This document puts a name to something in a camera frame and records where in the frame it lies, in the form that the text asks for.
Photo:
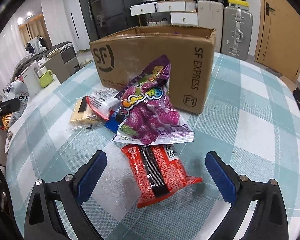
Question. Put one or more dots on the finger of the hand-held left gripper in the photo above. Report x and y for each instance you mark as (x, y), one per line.
(2, 107)

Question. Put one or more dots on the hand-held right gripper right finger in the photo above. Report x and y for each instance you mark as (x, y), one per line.
(220, 177)

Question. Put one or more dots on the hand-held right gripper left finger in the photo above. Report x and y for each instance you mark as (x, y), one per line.
(92, 177)

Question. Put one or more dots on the white crispy noodle snack packet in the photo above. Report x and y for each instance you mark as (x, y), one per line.
(16, 92)

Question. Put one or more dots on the blue biscuit packet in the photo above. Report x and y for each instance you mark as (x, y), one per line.
(112, 125)

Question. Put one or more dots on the red packet with black stripe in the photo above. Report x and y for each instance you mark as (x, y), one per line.
(150, 170)

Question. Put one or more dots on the beige wafer packet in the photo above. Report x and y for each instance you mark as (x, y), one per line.
(80, 117)

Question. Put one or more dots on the white red-edged snack packet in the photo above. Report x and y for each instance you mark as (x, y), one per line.
(102, 100)

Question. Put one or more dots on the purple gummy candy packet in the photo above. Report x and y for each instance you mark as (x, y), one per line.
(150, 115)

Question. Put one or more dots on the brown cardboard box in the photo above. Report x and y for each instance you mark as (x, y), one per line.
(130, 50)

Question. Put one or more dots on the white appliance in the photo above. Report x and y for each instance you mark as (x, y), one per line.
(32, 77)

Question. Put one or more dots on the teal checked tablecloth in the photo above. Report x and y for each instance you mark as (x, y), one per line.
(240, 130)

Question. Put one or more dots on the green mug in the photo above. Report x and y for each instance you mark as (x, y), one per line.
(46, 78)

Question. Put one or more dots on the grey cluttered sofa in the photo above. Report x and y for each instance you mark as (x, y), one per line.
(60, 55)

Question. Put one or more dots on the beige curtain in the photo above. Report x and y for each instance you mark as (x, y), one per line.
(35, 32)

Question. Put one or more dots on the pair of beige slippers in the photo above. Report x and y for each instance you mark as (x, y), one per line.
(86, 63)

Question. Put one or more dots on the white wardrobe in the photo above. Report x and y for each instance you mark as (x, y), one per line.
(70, 25)

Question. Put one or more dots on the dark glass cabinet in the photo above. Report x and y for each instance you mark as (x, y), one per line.
(81, 17)

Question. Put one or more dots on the silver suitcase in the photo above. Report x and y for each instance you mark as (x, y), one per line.
(236, 35)

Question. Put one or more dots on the wooden door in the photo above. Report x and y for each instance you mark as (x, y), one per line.
(280, 42)

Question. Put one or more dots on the black refrigerator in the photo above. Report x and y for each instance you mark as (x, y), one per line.
(115, 5)

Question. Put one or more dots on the beige suitcase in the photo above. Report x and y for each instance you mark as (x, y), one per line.
(210, 15)

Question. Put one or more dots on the white drawer unit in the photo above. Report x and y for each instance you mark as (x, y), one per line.
(182, 17)

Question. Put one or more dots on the woven laundry basket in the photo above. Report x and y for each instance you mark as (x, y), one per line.
(155, 23)

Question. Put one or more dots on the yellow black shoe box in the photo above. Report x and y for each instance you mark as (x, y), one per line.
(237, 2)

